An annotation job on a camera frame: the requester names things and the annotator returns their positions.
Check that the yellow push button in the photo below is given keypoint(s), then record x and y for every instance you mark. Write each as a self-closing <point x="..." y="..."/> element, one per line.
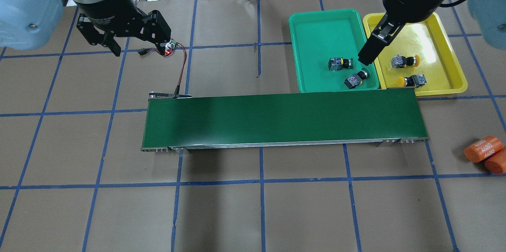
<point x="413" y="81"/>
<point x="400" y="61"/>

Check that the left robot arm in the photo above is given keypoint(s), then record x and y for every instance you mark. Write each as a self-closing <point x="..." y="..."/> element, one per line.
<point x="29" y="24"/>

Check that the green plastic tray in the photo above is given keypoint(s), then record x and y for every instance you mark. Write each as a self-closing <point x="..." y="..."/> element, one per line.
<point x="318" y="36"/>

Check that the green conveyor belt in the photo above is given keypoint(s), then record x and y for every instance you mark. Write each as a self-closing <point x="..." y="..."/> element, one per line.
<point x="311" y="118"/>

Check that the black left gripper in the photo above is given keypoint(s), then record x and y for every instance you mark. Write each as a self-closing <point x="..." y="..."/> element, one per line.
<point x="106" y="6"/>

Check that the plain orange cylinder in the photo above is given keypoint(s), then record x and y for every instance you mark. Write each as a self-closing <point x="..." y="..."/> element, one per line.
<point x="497" y="162"/>

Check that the green push button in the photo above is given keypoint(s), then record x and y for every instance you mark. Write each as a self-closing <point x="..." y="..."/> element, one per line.
<point x="356" y="79"/>
<point x="339" y="63"/>

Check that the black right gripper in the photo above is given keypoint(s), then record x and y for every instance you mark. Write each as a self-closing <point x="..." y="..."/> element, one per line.
<point x="406" y="4"/>

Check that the orange cylinder marked 4680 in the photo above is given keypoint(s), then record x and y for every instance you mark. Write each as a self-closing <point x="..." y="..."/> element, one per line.
<point x="482" y="149"/>

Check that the small controller circuit board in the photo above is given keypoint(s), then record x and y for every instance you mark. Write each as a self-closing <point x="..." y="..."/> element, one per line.
<point x="170" y="47"/>

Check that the yellow plastic tray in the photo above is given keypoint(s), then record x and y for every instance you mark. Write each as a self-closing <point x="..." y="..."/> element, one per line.
<point x="439" y="63"/>

